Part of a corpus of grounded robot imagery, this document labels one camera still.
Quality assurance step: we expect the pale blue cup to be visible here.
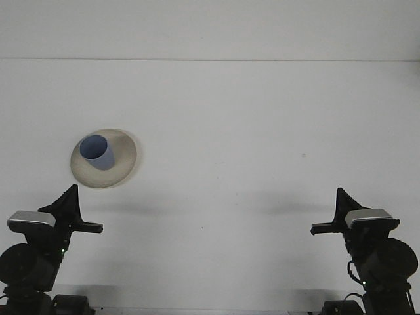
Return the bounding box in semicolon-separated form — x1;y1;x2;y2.
79;134;116;172

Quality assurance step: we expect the pale cream round plate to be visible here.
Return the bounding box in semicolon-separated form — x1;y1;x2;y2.
70;128;142;190

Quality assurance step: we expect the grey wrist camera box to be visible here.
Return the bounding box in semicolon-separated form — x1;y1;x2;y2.
7;210;56;235
344;207;401;231

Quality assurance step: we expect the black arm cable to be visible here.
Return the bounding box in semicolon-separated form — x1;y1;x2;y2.
342;259;368;301

